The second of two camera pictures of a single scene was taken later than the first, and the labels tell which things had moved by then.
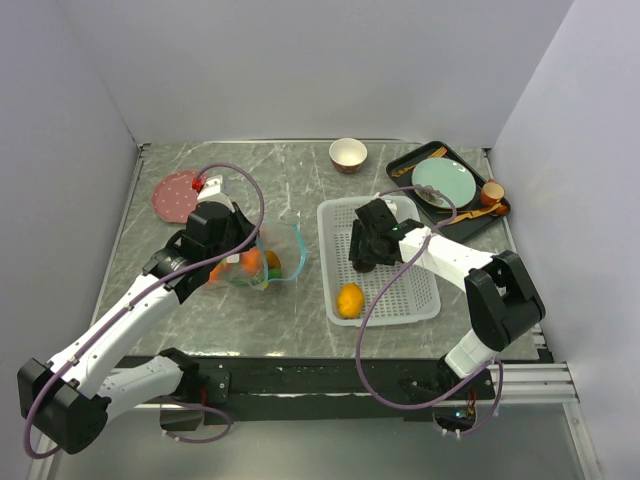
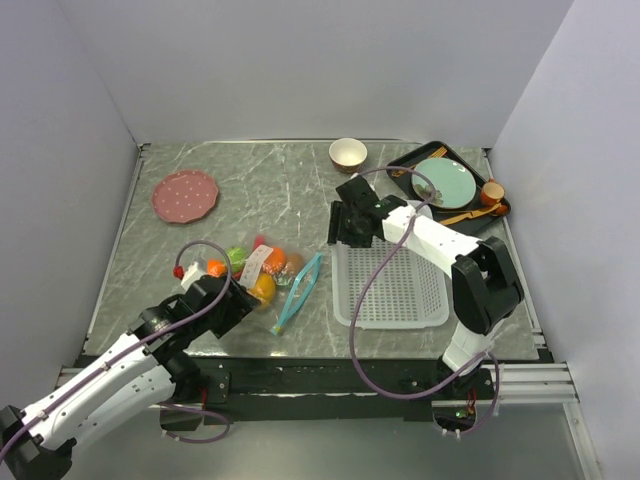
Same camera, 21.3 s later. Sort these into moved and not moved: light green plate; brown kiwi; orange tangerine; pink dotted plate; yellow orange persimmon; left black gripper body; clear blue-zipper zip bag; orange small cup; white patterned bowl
Moved: clear blue-zipper zip bag; yellow orange persimmon; left black gripper body; brown kiwi
Not moved: light green plate; pink dotted plate; orange tangerine; orange small cup; white patterned bowl
